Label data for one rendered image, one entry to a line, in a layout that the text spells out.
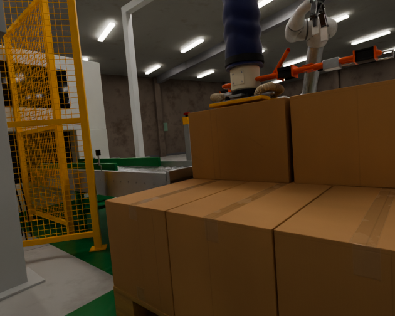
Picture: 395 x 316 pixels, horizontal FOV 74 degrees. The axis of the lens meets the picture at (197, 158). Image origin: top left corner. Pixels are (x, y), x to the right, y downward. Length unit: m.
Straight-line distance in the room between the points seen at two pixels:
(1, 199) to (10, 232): 0.20
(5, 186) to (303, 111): 1.64
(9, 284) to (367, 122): 2.00
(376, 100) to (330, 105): 0.16
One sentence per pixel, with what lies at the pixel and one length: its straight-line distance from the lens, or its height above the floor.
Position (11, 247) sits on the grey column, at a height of 0.25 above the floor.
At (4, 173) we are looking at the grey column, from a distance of 1.86.
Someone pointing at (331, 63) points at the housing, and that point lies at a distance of 1.44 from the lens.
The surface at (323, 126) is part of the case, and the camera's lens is 1.25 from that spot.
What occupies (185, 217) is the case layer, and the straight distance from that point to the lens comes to 0.89.
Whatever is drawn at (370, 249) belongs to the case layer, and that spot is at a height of 0.54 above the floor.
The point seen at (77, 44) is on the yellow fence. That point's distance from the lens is 2.26.
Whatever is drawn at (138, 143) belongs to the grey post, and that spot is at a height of 0.77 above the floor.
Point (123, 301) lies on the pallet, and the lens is 1.37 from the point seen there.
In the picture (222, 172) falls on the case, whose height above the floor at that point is 0.59.
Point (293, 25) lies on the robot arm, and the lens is 1.97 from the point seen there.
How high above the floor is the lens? 0.79
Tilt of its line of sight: 4 degrees down
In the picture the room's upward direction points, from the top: 5 degrees counter-clockwise
